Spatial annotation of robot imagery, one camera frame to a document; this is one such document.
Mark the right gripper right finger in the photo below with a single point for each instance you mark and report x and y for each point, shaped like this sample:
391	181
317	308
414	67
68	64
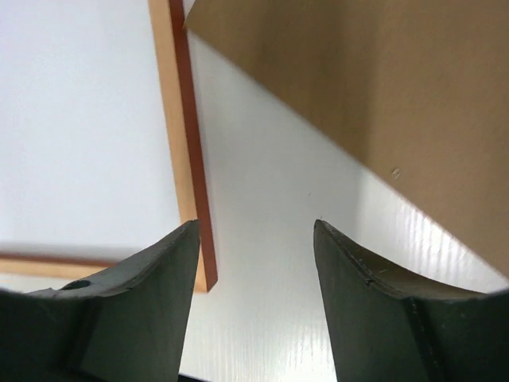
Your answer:
387	323

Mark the orange wooden picture frame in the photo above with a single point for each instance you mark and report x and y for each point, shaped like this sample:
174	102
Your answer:
181	123

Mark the printed photo sheet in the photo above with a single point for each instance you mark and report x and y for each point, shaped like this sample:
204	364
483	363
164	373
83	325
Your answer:
85	161

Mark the brown frame backing board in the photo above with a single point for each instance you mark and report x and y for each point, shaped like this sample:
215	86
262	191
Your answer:
417	91

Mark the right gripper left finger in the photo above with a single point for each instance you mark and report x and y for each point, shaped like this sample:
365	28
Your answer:
125	323

